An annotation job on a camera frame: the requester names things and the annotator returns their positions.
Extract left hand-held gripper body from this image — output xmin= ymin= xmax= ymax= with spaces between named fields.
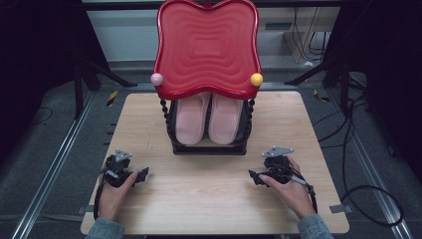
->
xmin=104 ymin=148 xmax=141 ymax=188

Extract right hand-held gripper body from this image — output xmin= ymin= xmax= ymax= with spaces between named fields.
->
xmin=261 ymin=145 xmax=296 ymax=185

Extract pink slipper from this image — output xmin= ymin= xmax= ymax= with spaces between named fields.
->
xmin=208 ymin=93 xmax=245 ymax=145
xmin=174 ymin=92 xmax=211 ymax=145

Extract shoe rack with red top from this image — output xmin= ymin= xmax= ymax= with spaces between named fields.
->
xmin=149 ymin=0 xmax=265 ymax=156

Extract person's left hand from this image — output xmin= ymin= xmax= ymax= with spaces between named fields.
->
xmin=98 ymin=169 xmax=140 ymax=222

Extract person's right hand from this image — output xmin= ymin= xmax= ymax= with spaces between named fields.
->
xmin=259 ymin=155 xmax=317 ymax=220

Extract yellow black tape strip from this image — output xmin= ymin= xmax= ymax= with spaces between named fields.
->
xmin=105 ymin=91 xmax=118 ymax=108
xmin=313 ymin=88 xmax=328 ymax=103

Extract black tripod stand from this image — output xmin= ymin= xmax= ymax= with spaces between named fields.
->
xmin=73 ymin=59 xmax=137 ymax=120
xmin=284 ymin=58 xmax=367 ymax=116

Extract light wooden board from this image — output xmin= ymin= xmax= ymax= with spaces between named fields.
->
xmin=284 ymin=6 xmax=341 ymax=65

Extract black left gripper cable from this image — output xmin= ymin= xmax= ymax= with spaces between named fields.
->
xmin=93 ymin=168 xmax=112 ymax=221

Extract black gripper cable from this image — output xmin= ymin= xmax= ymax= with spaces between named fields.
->
xmin=288 ymin=172 xmax=318 ymax=214
xmin=93 ymin=168 xmax=112 ymax=221

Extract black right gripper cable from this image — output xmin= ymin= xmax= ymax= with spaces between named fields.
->
xmin=288 ymin=172 xmax=318 ymax=214

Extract metal floor rail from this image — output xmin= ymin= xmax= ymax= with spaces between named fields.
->
xmin=10 ymin=90 xmax=98 ymax=239
xmin=325 ymin=89 xmax=415 ymax=239

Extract long black floor cable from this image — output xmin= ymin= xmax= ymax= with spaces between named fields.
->
xmin=313 ymin=94 xmax=405 ymax=229

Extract thin black floor cable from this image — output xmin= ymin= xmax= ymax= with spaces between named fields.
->
xmin=30 ymin=106 xmax=55 ymax=126

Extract hanging black wall cables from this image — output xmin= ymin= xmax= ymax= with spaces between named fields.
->
xmin=293 ymin=6 xmax=330 ymax=63

